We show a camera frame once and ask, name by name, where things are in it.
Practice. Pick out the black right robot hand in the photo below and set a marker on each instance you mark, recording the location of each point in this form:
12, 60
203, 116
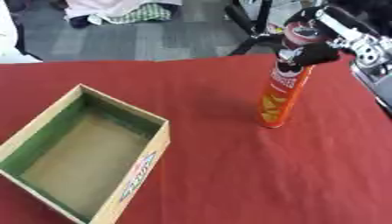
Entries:
316, 52

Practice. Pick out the white table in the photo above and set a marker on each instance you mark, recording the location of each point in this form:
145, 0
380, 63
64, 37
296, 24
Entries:
11, 40

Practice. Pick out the black tripod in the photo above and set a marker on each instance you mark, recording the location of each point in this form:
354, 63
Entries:
253, 26

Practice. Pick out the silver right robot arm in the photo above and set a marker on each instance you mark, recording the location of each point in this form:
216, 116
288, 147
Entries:
368, 49

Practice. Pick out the orange red chip can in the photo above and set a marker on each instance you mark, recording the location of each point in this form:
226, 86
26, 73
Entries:
282, 87

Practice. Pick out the tan cardboard box green inside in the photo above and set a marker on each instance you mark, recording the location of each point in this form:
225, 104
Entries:
84, 154

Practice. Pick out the green white checked cloth pile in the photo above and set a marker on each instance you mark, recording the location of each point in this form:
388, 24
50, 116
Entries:
122, 11

